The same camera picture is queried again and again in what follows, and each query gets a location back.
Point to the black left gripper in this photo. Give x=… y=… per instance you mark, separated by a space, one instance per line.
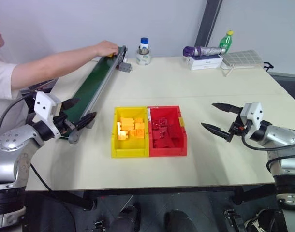
x=65 y=124

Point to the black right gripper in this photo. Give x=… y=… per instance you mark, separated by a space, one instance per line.
x=239 y=128

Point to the yellow toy block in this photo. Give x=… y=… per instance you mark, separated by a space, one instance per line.
x=137 y=134
x=127 y=122
x=121 y=133
x=110 y=55
x=140 y=126

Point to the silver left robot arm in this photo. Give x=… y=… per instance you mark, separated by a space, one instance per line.
x=7 y=154

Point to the person's bare forearm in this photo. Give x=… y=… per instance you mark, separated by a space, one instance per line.
x=53 y=65

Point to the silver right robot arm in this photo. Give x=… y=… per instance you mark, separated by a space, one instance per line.
x=283 y=137

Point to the green conveyor belt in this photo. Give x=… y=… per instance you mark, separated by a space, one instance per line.
x=94 y=82

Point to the person's bare hand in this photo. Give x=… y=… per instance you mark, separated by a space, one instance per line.
x=106 y=48

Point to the white flat box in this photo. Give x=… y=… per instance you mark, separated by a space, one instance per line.
x=206 y=66

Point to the white box dark lid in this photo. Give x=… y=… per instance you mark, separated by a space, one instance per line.
x=205 y=59

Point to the red toy block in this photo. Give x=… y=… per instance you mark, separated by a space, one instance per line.
x=163 y=144
x=161 y=134
x=160 y=122

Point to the yellow plastic bin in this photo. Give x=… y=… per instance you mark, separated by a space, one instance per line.
x=129 y=149

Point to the red plastic bin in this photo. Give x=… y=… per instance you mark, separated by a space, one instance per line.
x=166 y=150

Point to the purple silver folded umbrella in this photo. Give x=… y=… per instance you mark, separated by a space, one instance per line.
x=203 y=50

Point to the green bottle yellow cap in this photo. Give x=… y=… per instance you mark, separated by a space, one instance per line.
x=225 y=42

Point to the person in white t-shirt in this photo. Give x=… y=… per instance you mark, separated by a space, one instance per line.
x=2 y=84

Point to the tape roll cup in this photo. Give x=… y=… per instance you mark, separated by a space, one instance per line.
x=143 y=59

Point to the white bottle blue cap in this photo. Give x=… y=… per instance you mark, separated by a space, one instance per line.
x=144 y=43

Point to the black white sneaker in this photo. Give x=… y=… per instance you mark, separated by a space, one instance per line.
x=261 y=221

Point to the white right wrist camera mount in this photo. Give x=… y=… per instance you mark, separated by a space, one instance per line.
x=254 y=113

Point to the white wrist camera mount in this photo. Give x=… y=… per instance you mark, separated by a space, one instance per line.
x=254 y=113
x=44 y=105

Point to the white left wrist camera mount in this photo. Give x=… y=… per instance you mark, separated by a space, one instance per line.
x=44 y=105

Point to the black table frame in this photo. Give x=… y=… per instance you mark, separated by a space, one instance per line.
x=65 y=198

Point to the dark window post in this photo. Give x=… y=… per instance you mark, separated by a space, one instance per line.
x=208 y=21

